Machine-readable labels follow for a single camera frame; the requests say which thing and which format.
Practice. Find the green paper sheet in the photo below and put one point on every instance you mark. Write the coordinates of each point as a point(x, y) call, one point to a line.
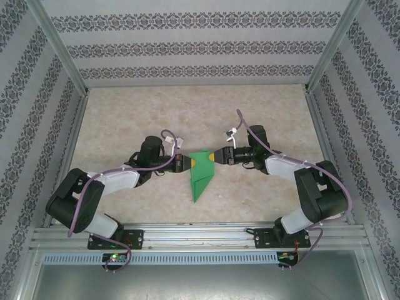
point(201, 175)

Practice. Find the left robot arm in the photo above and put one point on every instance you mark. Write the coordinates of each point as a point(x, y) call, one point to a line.
point(115, 179)

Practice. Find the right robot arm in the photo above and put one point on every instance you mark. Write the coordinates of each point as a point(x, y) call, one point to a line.
point(284, 167)

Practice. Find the grey sheet metal shelf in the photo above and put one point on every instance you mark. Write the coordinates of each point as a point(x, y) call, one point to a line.
point(200, 281)

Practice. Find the aluminium mounting rail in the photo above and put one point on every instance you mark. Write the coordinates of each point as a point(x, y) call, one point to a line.
point(200, 232)

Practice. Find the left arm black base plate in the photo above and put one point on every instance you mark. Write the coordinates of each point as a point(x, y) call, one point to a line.
point(134, 239)

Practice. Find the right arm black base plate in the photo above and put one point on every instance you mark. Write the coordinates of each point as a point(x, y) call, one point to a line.
point(264, 239)

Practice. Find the aluminium frame post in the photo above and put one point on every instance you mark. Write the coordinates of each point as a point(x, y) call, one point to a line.
point(56, 43)
point(334, 43)

